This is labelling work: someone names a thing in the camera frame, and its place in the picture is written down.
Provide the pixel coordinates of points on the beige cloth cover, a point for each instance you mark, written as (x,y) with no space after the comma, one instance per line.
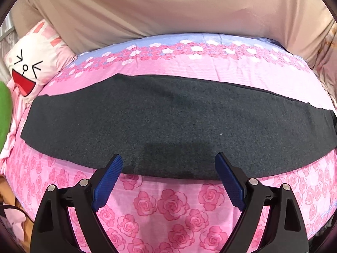
(171,8)

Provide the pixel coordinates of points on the orange cloth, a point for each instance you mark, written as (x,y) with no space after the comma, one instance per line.
(10,189)

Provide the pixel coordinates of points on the cartoon rabbit face pillow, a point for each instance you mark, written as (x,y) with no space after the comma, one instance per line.
(39,55)

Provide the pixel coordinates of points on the dark grey pants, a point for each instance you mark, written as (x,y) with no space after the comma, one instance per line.
(171,121)

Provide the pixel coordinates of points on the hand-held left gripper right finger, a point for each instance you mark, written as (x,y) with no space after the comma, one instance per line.
(229,181)

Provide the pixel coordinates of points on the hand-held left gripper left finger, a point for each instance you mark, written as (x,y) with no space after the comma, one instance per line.
(108,183)

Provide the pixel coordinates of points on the pink floral bedsheet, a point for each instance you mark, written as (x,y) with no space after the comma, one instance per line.
(171,208)

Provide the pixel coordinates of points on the white lace curtain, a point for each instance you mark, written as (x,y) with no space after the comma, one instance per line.
(8,31)

